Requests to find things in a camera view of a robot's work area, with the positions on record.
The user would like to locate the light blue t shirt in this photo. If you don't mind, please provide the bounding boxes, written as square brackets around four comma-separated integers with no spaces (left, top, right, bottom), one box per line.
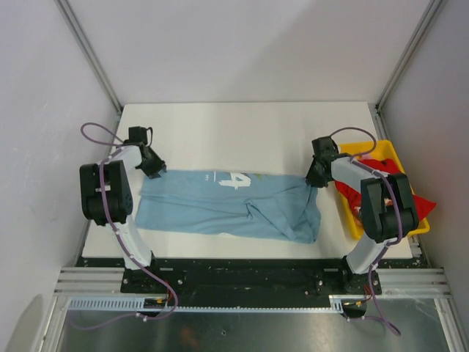
[136,170,321,244]

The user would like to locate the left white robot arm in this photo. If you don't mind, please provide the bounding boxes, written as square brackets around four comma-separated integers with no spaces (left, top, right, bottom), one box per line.
[79,142,166,293]

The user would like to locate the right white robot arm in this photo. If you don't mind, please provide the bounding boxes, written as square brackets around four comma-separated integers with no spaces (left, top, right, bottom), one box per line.
[306,136,419,294]

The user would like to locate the yellow plastic bin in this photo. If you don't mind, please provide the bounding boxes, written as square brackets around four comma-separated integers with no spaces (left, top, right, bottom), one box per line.
[335,140,436,241]

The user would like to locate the red printed t shirt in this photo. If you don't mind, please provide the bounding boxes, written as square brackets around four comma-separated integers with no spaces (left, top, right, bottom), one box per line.
[335,158,437,235]

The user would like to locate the right aluminium corner post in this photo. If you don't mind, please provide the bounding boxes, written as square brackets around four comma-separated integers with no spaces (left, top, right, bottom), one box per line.
[374,0,448,112]

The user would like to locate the aluminium corner post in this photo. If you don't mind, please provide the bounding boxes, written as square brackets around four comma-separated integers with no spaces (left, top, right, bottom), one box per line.
[374,0,448,112]
[54,0,123,115]

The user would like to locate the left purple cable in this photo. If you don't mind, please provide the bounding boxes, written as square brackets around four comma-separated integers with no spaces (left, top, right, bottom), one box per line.
[69,122,180,330]

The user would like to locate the purple cable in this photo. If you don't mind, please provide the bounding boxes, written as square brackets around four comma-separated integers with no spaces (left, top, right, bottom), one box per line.
[328,126,402,337]
[69,122,180,330]

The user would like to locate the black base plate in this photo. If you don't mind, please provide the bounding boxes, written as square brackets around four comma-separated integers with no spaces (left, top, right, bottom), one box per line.
[75,257,383,304]

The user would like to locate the aluminium frame rail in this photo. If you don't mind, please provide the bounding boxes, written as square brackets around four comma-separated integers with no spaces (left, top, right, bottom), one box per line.
[53,267,451,298]

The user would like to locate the grey slotted cable duct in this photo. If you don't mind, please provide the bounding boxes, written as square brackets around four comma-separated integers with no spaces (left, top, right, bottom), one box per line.
[68,296,364,313]

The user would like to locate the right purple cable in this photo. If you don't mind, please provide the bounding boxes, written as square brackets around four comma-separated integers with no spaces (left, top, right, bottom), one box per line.
[328,126,402,337]

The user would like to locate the left aluminium corner post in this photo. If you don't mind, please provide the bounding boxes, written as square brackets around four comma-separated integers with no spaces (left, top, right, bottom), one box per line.
[54,0,123,115]

